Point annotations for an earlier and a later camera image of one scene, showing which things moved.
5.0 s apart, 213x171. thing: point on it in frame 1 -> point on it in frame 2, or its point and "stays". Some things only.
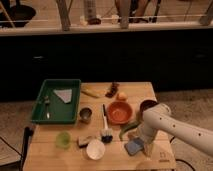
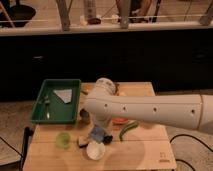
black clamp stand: x=28 y=131 stays
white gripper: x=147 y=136 -> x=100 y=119
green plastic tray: x=57 y=101 stays
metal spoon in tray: x=47 y=102 stays
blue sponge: x=134 y=146 -> x=97 y=133
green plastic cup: x=63 y=139 stays
